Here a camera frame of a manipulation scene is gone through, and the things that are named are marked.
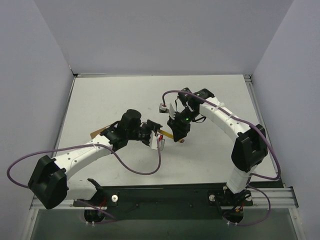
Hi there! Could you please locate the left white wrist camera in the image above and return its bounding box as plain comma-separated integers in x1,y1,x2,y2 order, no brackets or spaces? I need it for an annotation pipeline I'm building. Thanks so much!
148,133,165,151

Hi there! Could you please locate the brown cardboard express box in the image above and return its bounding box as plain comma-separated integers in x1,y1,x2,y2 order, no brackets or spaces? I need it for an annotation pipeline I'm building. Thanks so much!
90,125,110,139

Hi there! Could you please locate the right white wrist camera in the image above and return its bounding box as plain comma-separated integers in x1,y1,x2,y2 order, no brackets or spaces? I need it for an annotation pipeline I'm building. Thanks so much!
158,103,177,120

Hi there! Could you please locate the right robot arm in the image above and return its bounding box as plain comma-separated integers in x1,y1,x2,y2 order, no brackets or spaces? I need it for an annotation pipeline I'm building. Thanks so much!
159,88,268,194

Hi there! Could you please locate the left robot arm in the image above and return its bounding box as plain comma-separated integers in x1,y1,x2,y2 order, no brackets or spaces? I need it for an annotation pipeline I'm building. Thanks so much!
28,109,162,210

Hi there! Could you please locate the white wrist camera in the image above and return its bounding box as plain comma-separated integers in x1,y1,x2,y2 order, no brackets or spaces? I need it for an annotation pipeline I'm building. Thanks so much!
148,133,165,151
158,103,177,120

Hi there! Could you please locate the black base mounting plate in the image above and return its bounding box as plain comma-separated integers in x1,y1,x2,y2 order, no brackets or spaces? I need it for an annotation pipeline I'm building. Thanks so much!
73,183,253,221

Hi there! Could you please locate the aluminium front rail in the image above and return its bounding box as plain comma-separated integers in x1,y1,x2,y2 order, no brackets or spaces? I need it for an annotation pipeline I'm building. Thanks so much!
29,186,300,211

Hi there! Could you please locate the yellow utility knife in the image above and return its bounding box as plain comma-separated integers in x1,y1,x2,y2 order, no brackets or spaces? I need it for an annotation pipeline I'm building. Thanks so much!
158,129,185,143

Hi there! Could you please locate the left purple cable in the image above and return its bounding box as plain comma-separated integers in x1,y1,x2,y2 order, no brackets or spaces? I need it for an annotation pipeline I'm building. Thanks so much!
6,137,162,224

